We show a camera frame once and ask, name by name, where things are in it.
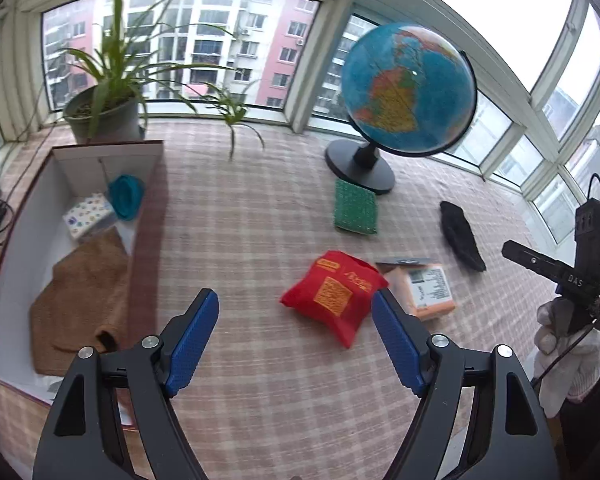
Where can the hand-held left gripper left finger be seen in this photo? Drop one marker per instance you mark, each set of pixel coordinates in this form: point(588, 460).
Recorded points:
point(192, 345)

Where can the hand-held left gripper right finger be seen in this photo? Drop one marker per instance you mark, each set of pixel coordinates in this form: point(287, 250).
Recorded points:
point(395, 340)

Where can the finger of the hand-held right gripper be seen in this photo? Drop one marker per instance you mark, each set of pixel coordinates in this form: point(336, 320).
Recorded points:
point(530, 260)

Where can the orange labelled packet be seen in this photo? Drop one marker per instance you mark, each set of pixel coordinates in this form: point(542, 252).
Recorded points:
point(425, 295)

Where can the black knitted glove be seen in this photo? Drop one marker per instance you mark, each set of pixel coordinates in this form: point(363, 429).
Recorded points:
point(460, 235)

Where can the red fabric bag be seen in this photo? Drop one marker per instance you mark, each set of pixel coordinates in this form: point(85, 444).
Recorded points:
point(330, 300)

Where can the grey foil packet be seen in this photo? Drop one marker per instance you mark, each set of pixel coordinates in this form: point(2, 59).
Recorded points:
point(405, 261)

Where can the brown knitted cloth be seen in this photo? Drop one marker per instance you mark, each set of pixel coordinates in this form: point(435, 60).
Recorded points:
point(80, 300)

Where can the green glitter sponge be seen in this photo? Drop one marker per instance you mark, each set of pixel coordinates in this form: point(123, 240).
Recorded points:
point(355, 207)

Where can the teal cloth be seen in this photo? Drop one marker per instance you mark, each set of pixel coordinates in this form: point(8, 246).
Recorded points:
point(125, 197)

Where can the dotted white tissue pack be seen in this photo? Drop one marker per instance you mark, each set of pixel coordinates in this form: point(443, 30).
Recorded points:
point(87, 215)

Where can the brown cardboard box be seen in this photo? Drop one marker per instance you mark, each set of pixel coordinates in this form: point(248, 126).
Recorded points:
point(35, 240)

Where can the person's right forearm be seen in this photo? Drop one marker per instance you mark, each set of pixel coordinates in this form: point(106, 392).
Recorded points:
point(590, 435)

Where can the person's right hand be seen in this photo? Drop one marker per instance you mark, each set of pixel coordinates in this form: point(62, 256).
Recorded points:
point(570, 365)

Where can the blue world globe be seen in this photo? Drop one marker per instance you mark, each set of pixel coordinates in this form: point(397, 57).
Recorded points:
point(405, 90)

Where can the potted spider plant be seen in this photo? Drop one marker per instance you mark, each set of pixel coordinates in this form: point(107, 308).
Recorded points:
point(102, 120)

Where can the white apartment building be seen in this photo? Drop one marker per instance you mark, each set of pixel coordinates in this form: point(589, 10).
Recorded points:
point(215, 35)

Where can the white window frame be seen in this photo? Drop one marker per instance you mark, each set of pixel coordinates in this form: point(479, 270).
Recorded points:
point(315, 60)

